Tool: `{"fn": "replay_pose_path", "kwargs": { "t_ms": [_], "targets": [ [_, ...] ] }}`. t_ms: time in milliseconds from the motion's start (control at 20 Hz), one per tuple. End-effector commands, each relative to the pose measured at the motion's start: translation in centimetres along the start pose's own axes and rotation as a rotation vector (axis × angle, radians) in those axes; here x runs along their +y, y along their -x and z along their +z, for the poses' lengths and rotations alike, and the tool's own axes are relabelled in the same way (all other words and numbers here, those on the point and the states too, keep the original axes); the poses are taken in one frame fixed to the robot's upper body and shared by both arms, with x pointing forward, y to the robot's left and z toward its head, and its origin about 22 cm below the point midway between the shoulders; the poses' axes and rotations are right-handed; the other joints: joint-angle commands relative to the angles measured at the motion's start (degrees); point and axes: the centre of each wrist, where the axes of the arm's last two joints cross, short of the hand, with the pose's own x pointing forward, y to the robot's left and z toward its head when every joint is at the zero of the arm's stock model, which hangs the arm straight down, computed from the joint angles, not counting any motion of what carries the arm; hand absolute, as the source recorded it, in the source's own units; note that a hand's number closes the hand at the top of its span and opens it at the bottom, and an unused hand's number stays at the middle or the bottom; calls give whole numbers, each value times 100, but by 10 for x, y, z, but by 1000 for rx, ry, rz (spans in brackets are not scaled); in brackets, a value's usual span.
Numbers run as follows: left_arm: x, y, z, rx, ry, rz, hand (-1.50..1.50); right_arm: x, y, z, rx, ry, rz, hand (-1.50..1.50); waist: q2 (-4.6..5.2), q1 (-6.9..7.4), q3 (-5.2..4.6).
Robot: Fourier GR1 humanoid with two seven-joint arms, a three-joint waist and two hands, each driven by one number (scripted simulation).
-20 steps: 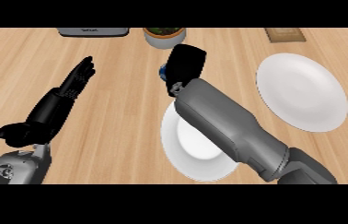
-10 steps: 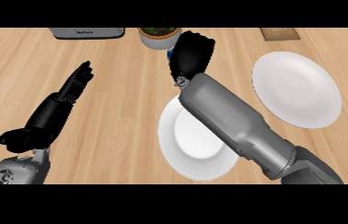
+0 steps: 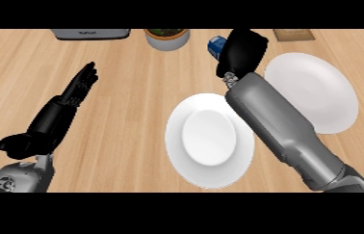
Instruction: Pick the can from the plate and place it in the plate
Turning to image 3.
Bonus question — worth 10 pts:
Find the white plant pot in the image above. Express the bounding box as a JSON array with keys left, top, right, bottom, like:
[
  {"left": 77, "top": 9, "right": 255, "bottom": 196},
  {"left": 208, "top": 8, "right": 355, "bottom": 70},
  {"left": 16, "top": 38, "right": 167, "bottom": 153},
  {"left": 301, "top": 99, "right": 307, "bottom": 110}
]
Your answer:
[{"left": 143, "top": 28, "right": 192, "bottom": 52}]

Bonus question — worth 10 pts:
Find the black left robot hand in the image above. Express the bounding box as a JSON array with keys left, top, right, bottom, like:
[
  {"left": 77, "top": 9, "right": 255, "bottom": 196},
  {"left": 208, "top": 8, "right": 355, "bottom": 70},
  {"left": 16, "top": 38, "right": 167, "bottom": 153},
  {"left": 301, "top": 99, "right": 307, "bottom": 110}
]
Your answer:
[{"left": 0, "top": 61, "right": 100, "bottom": 161}]

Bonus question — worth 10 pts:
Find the brown wooden block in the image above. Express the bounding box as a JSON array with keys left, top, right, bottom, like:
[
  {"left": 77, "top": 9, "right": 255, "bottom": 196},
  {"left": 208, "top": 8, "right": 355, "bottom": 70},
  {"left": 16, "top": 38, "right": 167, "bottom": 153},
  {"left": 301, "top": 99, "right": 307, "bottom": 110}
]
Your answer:
[{"left": 271, "top": 29, "right": 317, "bottom": 42}]

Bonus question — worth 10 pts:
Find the flat white plate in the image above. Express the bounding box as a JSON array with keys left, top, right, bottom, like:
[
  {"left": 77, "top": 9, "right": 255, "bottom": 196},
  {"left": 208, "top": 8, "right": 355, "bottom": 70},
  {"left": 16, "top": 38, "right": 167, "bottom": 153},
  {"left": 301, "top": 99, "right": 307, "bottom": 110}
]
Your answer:
[{"left": 263, "top": 52, "right": 360, "bottom": 135}]

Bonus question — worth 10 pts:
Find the white plate with deep centre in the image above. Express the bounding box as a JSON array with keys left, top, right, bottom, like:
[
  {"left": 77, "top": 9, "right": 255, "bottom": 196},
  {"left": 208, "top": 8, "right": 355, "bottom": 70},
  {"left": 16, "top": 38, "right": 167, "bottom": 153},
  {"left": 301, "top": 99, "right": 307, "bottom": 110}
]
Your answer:
[{"left": 164, "top": 92, "right": 257, "bottom": 190}]

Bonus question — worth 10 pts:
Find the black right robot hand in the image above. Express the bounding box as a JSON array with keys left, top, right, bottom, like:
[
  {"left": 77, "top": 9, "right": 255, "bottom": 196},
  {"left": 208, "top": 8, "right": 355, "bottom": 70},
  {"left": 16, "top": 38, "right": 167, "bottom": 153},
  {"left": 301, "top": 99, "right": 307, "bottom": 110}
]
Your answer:
[{"left": 215, "top": 29, "right": 270, "bottom": 80}]

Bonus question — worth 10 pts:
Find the grey appliance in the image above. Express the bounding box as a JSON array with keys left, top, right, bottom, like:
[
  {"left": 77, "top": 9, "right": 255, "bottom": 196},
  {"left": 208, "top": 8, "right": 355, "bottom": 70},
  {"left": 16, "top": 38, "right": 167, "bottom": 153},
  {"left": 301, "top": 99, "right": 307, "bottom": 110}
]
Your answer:
[{"left": 50, "top": 28, "right": 133, "bottom": 41}]

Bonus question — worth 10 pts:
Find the blue can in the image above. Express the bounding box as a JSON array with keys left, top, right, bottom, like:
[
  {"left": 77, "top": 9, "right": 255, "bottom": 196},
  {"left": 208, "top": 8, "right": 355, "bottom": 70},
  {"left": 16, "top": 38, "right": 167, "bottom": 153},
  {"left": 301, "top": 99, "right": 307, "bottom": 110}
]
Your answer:
[{"left": 207, "top": 35, "right": 229, "bottom": 61}]

